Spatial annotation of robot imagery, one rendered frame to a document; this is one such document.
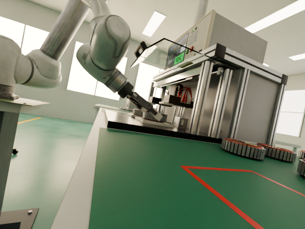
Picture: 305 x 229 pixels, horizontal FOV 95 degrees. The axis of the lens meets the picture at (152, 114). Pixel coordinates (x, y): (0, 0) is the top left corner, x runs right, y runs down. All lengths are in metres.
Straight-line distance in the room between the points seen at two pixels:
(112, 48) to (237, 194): 0.43
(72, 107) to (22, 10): 3.08
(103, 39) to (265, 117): 0.74
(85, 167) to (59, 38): 0.89
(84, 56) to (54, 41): 0.42
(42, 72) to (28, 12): 5.34
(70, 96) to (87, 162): 5.28
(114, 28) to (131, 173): 0.38
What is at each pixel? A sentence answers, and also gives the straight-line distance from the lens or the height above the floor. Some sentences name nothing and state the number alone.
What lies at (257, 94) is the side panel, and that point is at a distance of 0.78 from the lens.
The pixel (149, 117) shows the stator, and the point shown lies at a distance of 0.63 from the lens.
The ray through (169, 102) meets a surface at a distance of 0.67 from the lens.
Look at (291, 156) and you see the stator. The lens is 0.64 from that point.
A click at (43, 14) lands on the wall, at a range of 6.19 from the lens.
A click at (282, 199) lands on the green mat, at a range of 0.25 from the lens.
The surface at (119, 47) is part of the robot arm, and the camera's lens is 0.46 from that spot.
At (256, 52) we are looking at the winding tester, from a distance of 0.97.
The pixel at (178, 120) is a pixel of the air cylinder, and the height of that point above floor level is 0.81.
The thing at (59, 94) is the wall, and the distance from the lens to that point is 5.53.
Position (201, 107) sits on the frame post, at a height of 0.88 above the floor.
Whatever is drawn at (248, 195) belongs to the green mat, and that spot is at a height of 0.75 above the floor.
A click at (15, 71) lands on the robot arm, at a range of 0.93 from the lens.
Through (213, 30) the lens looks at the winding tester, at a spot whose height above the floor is 1.24.
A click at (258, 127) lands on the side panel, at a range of 0.80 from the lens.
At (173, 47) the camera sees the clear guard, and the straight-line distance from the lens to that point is 0.55.
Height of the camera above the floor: 0.82
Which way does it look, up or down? 1 degrees down
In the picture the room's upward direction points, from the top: 11 degrees clockwise
